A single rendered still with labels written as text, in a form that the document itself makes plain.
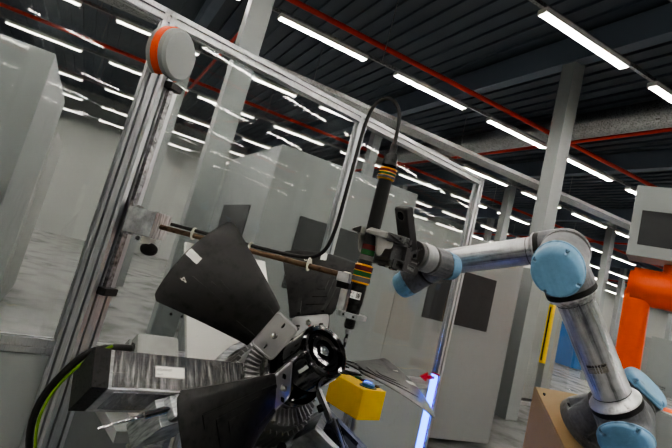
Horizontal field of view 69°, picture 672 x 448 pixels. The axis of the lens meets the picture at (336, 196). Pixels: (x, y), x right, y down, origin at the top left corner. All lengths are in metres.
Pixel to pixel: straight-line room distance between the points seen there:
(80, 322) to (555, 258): 1.20
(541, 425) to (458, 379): 3.97
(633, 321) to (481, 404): 1.80
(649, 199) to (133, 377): 4.50
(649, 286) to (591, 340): 3.65
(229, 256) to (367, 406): 0.73
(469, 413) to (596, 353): 4.46
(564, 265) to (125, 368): 0.93
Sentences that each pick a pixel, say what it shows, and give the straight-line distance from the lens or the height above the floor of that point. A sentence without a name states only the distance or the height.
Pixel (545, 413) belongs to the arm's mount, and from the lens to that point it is 1.57.
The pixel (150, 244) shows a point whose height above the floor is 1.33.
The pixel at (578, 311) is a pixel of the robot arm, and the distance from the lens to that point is 1.28.
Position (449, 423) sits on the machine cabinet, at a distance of 5.60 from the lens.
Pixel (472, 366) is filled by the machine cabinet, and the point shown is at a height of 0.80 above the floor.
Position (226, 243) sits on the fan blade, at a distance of 1.10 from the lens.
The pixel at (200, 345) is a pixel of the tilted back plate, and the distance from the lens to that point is 1.28.
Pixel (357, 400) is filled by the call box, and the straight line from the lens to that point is 1.60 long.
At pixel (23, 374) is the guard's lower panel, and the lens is 1.68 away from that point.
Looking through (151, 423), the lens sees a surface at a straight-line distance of 1.05.
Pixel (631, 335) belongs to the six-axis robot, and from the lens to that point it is 5.01.
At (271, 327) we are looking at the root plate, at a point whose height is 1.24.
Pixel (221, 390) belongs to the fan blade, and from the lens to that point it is 0.92.
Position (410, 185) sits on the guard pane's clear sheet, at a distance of 2.30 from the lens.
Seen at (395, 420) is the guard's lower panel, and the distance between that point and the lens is 2.49.
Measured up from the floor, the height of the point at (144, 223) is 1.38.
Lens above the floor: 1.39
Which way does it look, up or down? 8 degrees up
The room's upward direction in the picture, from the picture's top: 15 degrees clockwise
